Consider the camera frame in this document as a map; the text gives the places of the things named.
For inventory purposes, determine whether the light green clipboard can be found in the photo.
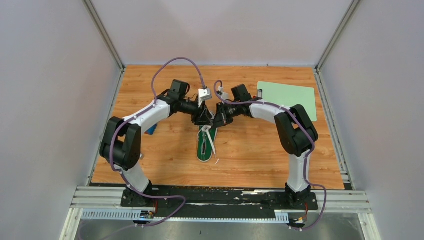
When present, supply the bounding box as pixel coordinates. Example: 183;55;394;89
257;81;318;122

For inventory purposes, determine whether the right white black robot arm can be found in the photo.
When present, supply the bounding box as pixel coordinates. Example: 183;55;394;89
213;80;319;209

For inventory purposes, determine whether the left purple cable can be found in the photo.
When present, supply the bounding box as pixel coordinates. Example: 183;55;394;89
79;57;206;240

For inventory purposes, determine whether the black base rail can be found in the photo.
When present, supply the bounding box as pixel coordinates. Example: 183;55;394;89
71;183;374;224

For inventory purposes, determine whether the white shoelace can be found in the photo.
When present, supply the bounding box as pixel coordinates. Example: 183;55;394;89
198;125;218;159

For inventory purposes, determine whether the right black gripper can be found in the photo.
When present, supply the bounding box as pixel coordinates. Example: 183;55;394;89
211;102;242;130

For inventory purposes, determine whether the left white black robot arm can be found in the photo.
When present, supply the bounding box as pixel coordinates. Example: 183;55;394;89
99;79;213;207

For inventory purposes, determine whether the green canvas sneaker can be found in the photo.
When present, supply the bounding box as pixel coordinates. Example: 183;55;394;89
196;111;220;163

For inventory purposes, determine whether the blue yellow toy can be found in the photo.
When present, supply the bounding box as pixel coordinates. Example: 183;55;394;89
144;124;158;136

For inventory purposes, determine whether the purple cable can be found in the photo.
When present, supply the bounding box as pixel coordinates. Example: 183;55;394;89
79;57;206;240
213;80;328;232

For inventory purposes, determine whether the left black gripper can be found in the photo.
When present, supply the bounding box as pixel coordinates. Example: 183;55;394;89
178;97;213;127

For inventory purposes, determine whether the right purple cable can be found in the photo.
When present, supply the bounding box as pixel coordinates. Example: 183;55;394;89
213;80;328;232

